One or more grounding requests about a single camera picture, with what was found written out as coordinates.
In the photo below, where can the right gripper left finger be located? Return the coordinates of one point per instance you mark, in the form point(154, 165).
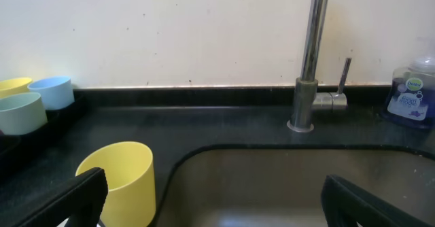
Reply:
point(81, 196)

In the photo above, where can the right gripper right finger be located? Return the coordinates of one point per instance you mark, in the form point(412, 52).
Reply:
point(346, 203)

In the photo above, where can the yellow cup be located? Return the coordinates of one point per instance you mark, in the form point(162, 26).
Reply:
point(13, 84)
point(132, 186)

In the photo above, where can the black tray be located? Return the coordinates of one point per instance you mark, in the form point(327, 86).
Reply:
point(64, 116)

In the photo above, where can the steel sink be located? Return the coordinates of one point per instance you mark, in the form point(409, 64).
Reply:
point(255, 186)

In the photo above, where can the green cup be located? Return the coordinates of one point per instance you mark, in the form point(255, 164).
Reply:
point(20, 116)

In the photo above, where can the blue cup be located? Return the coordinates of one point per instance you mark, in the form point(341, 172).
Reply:
point(54, 94)

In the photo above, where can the steel tap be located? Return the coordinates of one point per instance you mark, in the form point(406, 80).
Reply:
point(307, 101)

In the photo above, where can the blue soap bottle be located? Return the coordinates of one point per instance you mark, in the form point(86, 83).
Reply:
point(408, 108)

